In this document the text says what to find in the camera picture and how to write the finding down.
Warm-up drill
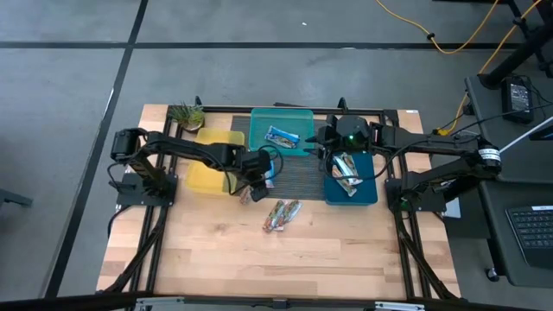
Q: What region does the black stand foot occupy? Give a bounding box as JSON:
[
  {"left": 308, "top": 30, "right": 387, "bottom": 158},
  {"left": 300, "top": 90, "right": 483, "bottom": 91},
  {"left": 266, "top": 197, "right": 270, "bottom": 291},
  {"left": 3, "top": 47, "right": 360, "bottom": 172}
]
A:
[{"left": 0, "top": 187, "right": 35, "bottom": 209}]

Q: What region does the grey woven table mat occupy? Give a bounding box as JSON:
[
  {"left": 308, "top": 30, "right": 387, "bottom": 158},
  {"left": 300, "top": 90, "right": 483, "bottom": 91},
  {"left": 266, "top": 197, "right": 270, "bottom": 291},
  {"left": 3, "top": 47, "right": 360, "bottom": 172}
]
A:
[{"left": 230, "top": 114, "right": 326, "bottom": 201}]

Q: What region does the dark grey side desk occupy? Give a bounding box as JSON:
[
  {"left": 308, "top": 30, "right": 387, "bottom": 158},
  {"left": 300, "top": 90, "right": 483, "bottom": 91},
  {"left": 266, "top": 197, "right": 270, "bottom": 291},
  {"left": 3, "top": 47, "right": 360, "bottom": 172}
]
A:
[
  {"left": 477, "top": 180, "right": 553, "bottom": 289},
  {"left": 464, "top": 73, "right": 553, "bottom": 183}
]

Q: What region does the teal translucent plastic bin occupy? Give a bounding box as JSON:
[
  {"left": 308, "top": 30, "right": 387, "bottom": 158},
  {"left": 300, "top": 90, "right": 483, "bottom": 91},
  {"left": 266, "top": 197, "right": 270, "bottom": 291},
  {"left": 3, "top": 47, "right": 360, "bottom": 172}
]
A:
[{"left": 249, "top": 107, "right": 315, "bottom": 157}]

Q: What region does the yellow extension cable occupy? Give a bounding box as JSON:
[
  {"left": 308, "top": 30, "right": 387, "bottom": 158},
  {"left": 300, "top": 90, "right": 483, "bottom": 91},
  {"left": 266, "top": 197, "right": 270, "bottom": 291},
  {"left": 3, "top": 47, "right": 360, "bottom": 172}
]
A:
[
  {"left": 374, "top": 0, "right": 501, "bottom": 55},
  {"left": 435, "top": 0, "right": 543, "bottom": 140}
]

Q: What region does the black cable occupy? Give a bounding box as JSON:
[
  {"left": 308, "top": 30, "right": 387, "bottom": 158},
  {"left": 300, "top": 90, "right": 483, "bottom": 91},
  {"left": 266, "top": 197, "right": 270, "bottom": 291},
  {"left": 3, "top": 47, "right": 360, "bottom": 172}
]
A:
[{"left": 425, "top": 101, "right": 553, "bottom": 150}]

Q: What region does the black power adapter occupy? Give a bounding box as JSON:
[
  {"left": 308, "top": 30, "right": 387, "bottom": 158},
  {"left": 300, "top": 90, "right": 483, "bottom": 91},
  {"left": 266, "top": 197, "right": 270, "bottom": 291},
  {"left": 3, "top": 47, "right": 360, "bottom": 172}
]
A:
[{"left": 500, "top": 76, "right": 535, "bottom": 125}]

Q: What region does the blue plastic bin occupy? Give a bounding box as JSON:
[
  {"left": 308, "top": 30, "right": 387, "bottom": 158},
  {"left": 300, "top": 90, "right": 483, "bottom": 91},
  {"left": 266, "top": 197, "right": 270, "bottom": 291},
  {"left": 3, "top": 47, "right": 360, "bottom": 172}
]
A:
[{"left": 322, "top": 150, "right": 379, "bottom": 206}]

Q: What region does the white cable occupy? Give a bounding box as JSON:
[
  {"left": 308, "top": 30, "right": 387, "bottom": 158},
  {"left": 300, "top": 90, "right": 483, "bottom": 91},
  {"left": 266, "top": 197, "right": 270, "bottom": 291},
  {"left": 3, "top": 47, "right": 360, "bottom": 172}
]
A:
[{"left": 456, "top": 128, "right": 487, "bottom": 143}]

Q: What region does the white box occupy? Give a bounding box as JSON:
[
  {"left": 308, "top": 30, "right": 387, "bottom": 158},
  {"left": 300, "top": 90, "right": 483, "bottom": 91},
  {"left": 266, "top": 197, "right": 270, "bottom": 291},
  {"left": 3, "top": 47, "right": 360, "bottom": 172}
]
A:
[{"left": 444, "top": 198, "right": 462, "bottom": 219}]

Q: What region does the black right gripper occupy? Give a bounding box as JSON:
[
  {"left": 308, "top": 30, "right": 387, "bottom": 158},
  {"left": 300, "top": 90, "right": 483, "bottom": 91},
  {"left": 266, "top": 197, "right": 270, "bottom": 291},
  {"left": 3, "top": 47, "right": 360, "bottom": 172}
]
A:
[{"left": 303, "top": 113, "right": 374, "bottom": 161}]

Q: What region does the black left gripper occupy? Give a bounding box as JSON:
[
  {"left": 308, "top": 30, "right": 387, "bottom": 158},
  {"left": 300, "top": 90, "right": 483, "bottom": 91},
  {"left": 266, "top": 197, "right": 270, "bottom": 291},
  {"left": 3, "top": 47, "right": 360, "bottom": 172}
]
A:
[{"left": 236, "top": 148, "right": 273, "bottom": 203}]

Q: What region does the black aluminium table frame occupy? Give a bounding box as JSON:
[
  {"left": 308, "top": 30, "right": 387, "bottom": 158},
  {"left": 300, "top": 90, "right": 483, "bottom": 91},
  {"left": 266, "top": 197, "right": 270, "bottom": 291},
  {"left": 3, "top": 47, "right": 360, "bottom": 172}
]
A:
[{"left": 97, "top": 97, "right": 461, "bottom": 303}]

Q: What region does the small green potted plant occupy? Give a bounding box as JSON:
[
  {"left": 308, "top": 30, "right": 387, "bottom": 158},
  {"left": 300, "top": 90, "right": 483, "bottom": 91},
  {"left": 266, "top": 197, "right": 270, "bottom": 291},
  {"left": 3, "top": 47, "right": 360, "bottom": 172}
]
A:
[{"left": 167, "top": 101, "right": 207, "bottom": 134}]

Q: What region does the black keyboard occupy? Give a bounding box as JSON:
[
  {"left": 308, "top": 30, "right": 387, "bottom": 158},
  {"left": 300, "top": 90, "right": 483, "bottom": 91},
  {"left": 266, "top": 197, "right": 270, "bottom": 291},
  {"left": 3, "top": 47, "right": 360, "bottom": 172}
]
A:
[{"left": 505, "top": 204, "right": 553, "bottom": 270}]

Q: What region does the yellow translucent plastic bin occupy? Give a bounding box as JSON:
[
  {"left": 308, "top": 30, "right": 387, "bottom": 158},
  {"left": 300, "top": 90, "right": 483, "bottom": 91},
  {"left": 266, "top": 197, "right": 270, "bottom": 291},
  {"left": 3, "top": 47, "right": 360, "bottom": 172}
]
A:
[{"left": 185, "top": 128, "right": 246, "bottom": 197}]

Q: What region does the blue wrapper granola bar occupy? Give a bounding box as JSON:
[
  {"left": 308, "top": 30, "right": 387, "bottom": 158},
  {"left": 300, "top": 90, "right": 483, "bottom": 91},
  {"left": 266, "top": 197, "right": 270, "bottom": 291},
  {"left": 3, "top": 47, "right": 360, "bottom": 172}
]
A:
[
  {"left": 264, "top": 125, "right": 301, "bottom": 149},
  {"left": 264, "top": 158, "right": 277, "bottom": 190}
]

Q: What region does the black floor stand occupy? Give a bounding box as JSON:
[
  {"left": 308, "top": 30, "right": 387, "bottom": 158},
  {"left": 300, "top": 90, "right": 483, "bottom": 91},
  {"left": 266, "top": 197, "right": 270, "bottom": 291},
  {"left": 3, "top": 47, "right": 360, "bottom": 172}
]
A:
[{"left": 477, "top": 0, "right": 553, "bottom": 91}]

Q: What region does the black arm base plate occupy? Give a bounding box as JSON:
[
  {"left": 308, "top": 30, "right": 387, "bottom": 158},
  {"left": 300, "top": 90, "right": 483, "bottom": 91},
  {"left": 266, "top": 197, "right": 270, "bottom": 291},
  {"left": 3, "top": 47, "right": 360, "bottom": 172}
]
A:
[
  {"left": 116, "top": 173, "right": 179, "bottom": 206},
  {"left": 384, "top": 177, "right": 447, "bottom": 213}
]

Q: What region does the black beam with white edge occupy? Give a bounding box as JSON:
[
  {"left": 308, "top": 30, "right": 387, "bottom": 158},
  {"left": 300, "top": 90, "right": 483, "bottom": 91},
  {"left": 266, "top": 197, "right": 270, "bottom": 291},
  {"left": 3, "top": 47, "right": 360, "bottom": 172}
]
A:
[{"left": 496, "top": 115, "right": 553, "bottom": 153}]

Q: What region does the black crossbar with silver brackets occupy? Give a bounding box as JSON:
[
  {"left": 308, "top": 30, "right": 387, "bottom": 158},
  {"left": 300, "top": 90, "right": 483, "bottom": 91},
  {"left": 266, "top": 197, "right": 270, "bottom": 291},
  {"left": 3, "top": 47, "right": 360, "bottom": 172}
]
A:
[{"left": 0, "top": 292, "right": 553, "bottom": 311}]

